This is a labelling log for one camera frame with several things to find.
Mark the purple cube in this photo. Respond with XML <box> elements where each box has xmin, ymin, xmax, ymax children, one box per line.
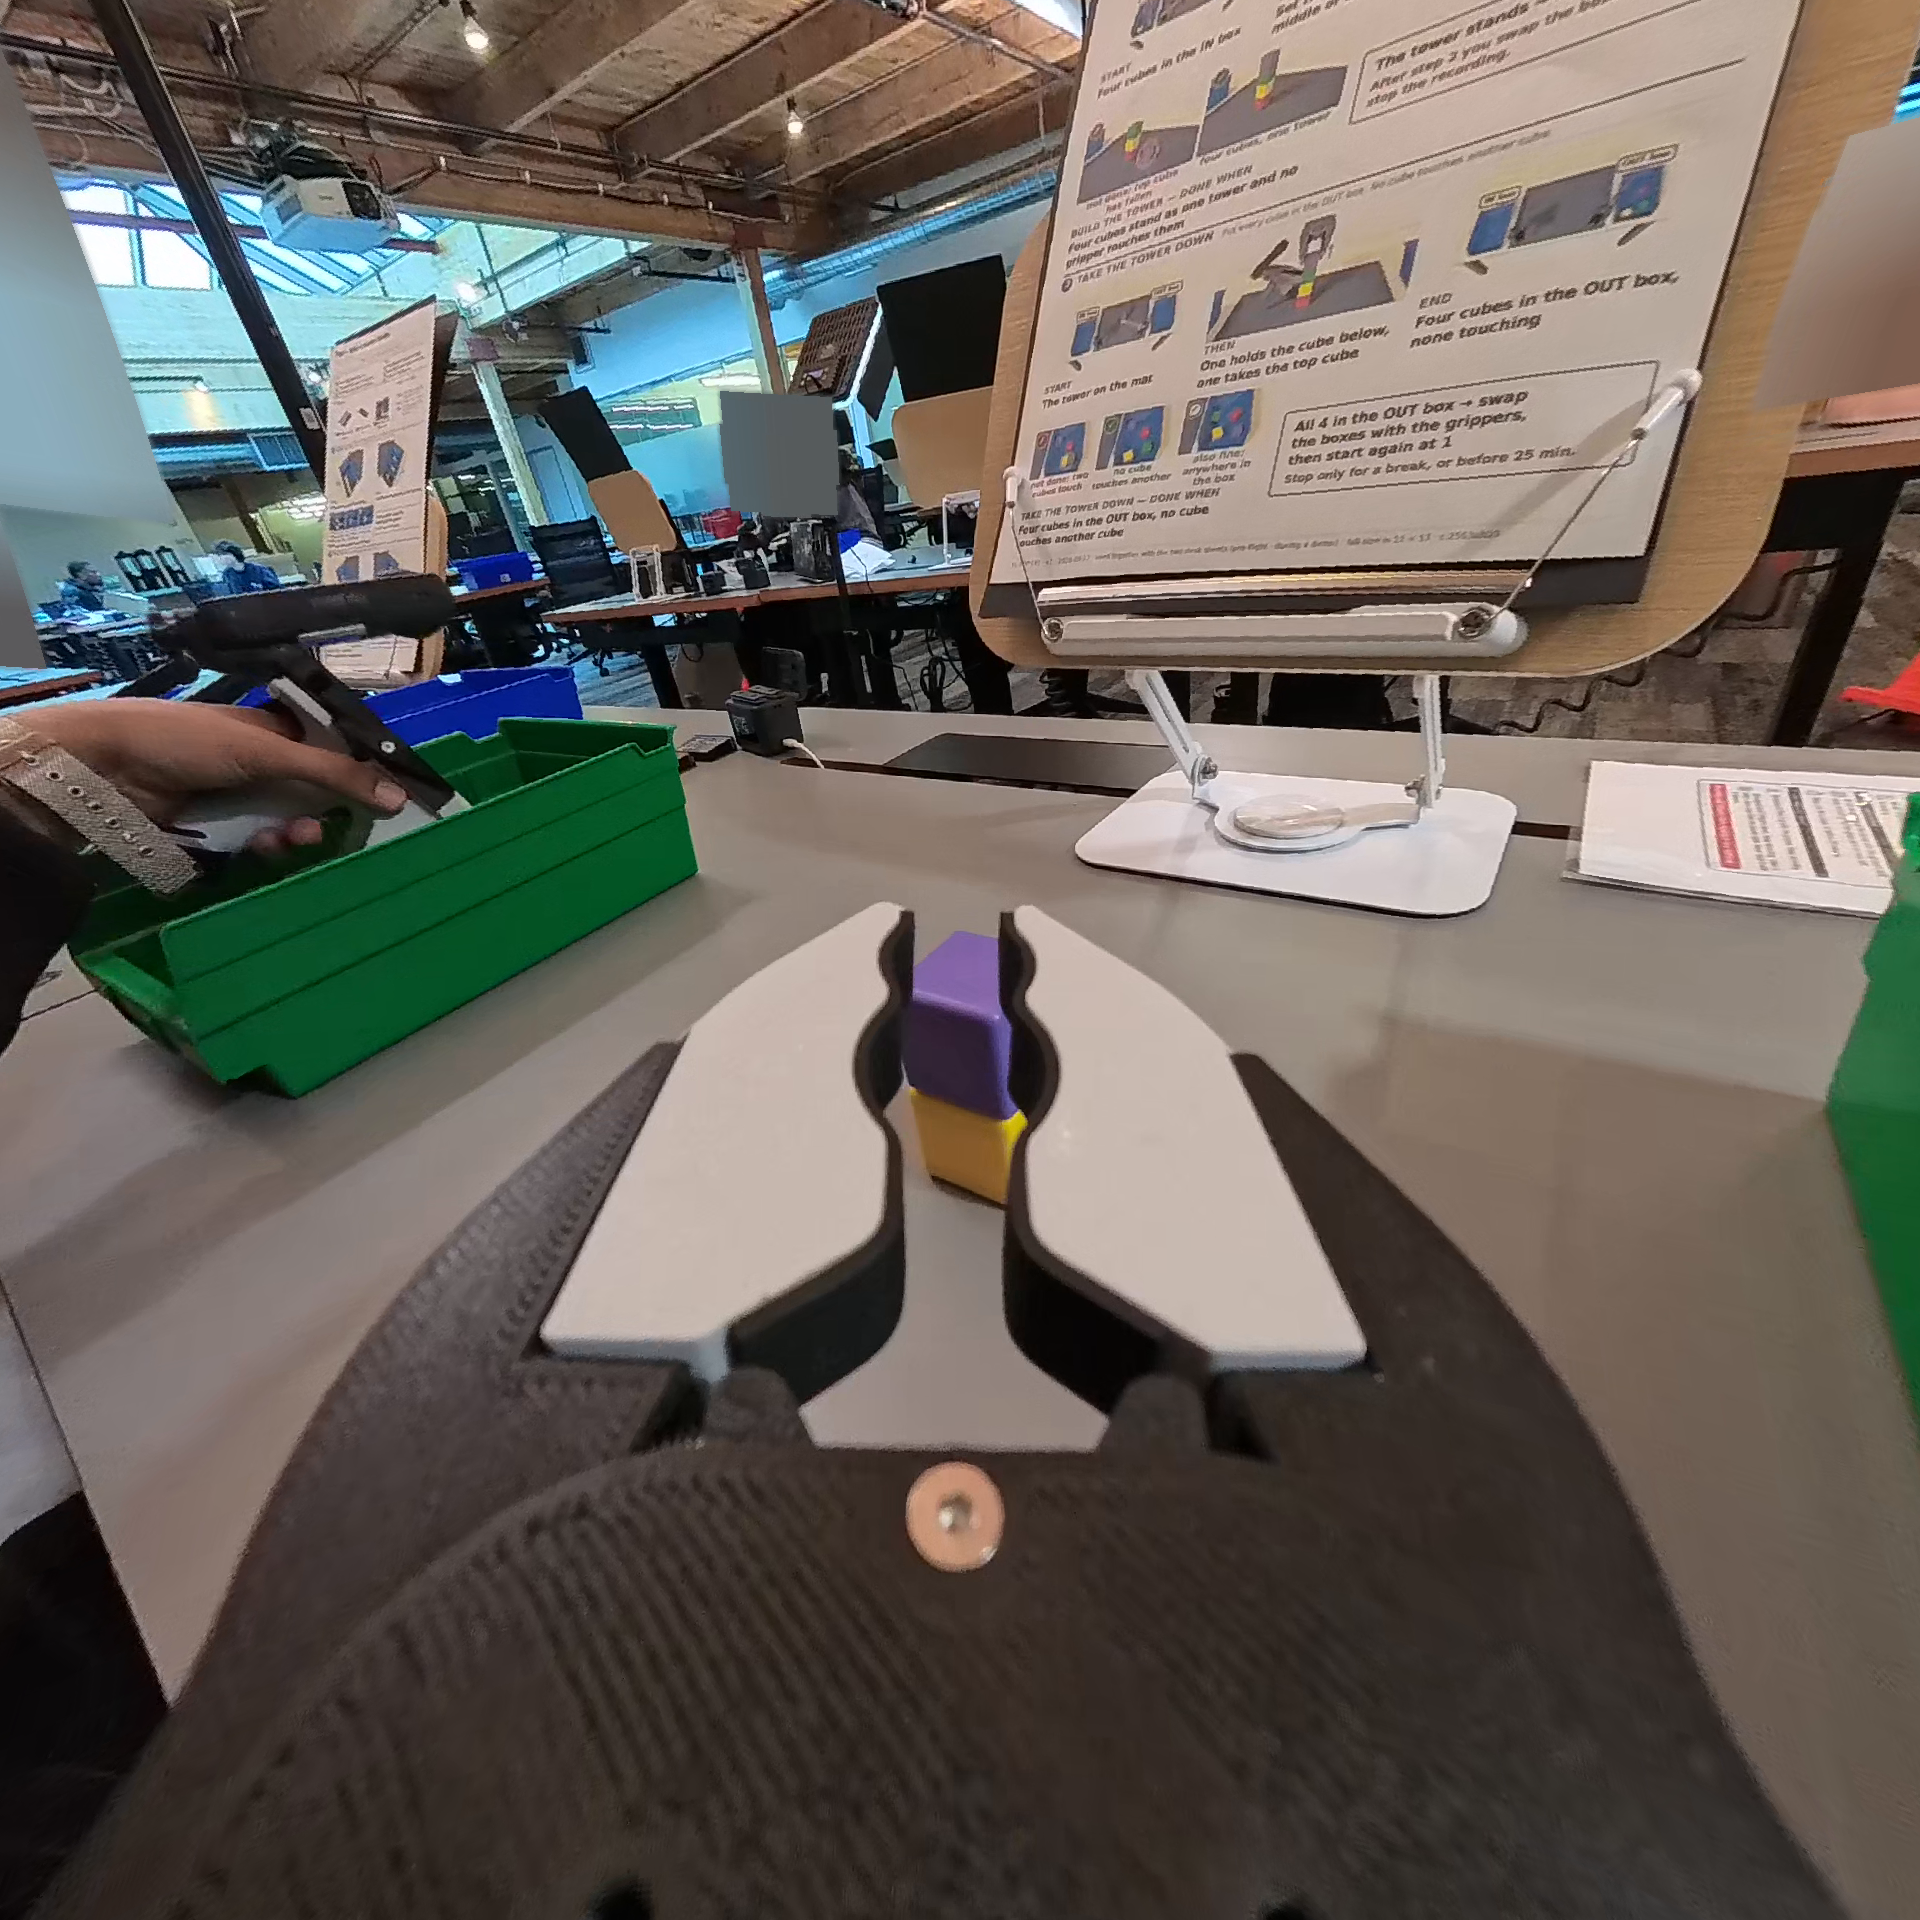
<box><xmin>903</xmin><ymin>931</ymin><xmax>1022</xmax><ymax>1122</ymax></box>

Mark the person's dark clothed body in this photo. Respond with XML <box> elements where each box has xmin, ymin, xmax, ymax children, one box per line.
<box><xmin>0</xmin><ymin>1493</ymin><xmax>171</xmax><ymax>1920</ymax></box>

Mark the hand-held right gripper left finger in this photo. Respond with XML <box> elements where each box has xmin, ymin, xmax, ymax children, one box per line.
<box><xmin>540</xmin><ymin>901</ymin><xmax>914</xmax><ymax>1399</ymax></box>

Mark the green plastic bin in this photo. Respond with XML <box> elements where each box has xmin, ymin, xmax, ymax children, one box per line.
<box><xmin>69</xmin><ymin>718</ymin><xmax>702</xmax><ymax>1098</ymax></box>
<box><xmin>1827</xmin><ymin>794</ymin><xmax>1920</xmax><ymax>1426</ymax></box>

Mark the wooden top office table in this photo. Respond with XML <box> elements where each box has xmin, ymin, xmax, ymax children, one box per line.
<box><xmin>542</xmin><ymin>568</ymin><xmax>976</xmax><ymax>708</ymax></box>
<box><xmin>1768</xmin><ymin>411</ymin><xmax>1920</xmax><ymax>749</ymax></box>

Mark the person's left forearm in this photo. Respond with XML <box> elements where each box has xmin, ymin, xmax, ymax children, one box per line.
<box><xmin>0</xmin><ymin>780</ymin><xmax>90</xmax><ymax>1052</ymax></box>

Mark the white ceiling projector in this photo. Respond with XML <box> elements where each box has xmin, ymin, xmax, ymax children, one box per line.
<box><xmin>260</xmin><ymin>173</ymin><xmax>398</xmax><ymax>250</ymax></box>

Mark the laminated paper sheet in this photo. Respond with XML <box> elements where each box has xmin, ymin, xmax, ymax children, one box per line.
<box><xmin>1565</xmin><ymin>760</ymin><xmax>1920</xmax><ymax>921</ymax></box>

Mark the document stand with white base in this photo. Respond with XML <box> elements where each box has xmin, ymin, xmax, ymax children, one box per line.
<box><xmin>319</xmin><ymin>294</ymin><xmax>459</xmax><ymax>681</ymax></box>
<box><xmin>967</xmin><ymin>0</ymin><xmax>1920</xmax><ymax>917</ymax></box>
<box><xmin>536</xmin><ymin>387</ymin><xmax>675</xmax><ymax>589</ymax></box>

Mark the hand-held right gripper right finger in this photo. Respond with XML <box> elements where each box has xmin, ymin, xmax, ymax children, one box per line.
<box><xmin>999</xmin><ymin>905</ymin><xmax>1372</xmax><ymax>1419</ymax></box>

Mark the grey wrist strap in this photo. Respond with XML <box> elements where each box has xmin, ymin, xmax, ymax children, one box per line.
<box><xmin>0</xmin><ymin>718</ymin><xmax>203</xmax><ymax>898</ymax></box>

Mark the yellow cube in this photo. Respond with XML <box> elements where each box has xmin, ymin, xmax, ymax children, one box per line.
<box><xmin>911</xmin><ymin>1091</ymin><xmax>1032</xmax><ymax>1204</ymax></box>

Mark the black desk mat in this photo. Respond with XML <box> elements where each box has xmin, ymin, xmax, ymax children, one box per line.
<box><xmin>884</xmin><ymin>730</ymin><xmax>1189</xmax><ymax>796</ymax></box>

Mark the printed instruction sheet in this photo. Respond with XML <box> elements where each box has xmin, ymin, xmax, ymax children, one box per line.
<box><xmin>1009</xmin><ymin>0</ymin><xmax>1802</xmax><ymax>568</ymax></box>

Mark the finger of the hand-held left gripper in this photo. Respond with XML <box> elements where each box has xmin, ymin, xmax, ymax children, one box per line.
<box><xmin>324</xmin><ymin>794</ymin><xmax>471</xmax><ymax>858</ymax></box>

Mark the person's left hand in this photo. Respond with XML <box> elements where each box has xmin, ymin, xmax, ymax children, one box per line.
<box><xmin>23</xmin><ymin>694</ymin><xmax>407</xmax><ymax>865</ymax></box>

